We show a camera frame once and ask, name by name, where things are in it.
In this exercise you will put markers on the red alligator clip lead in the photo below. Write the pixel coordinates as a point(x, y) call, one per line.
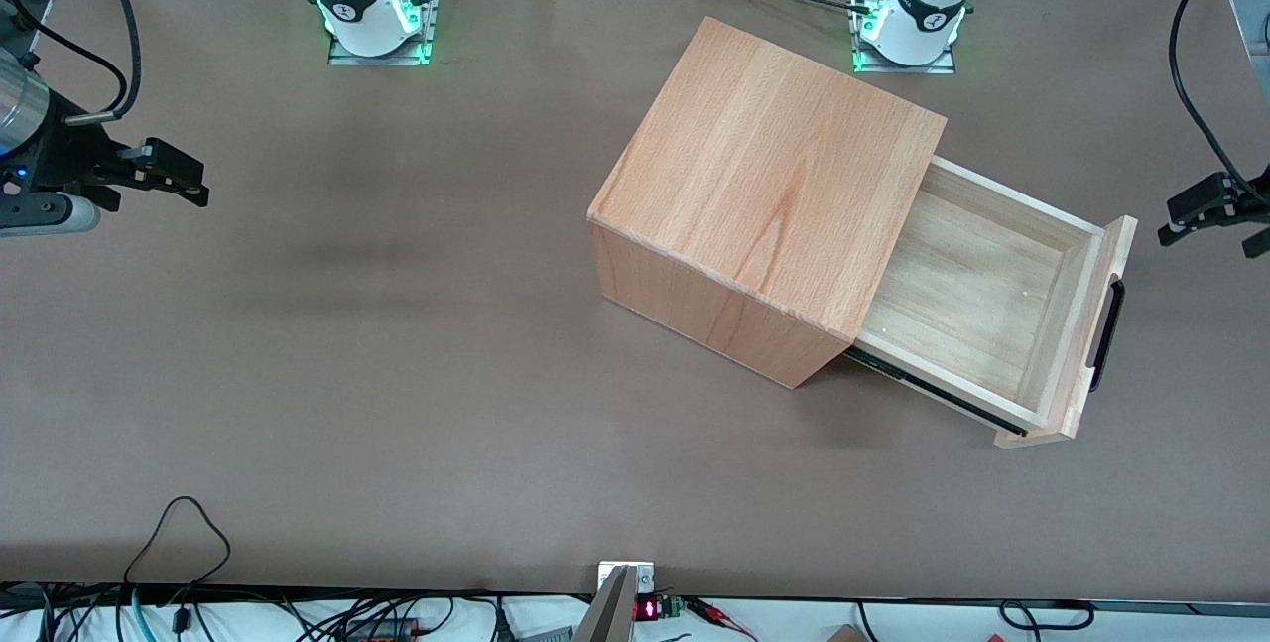
point(719, 615)

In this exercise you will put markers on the red digit display module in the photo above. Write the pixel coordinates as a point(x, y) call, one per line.
point(647, 609)

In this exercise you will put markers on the black metal drawer slide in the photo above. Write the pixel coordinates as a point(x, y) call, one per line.
point(943, 394)

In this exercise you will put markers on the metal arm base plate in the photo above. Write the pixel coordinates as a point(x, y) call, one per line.
point(943, 67)
point(429, 27)

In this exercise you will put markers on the silver camera mount bracket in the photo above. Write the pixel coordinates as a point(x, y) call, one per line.
point(620, 577)

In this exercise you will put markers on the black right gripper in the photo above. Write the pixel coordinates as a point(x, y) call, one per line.
point(71, 158)

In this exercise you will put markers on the orange black device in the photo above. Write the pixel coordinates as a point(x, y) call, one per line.
point(382, 632)

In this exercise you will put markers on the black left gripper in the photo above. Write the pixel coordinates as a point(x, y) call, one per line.
point(1212, 199)

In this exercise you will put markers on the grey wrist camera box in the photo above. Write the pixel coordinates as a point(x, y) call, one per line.
point(50, 215)

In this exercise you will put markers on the wooden drawer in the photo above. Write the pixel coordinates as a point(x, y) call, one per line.
point(972, 295)

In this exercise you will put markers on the light wooden drawer cabinet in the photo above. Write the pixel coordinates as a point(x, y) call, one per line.
point(764, 156)

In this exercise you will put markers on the brown cardboard box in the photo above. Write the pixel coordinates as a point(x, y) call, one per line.
point(843, 634)

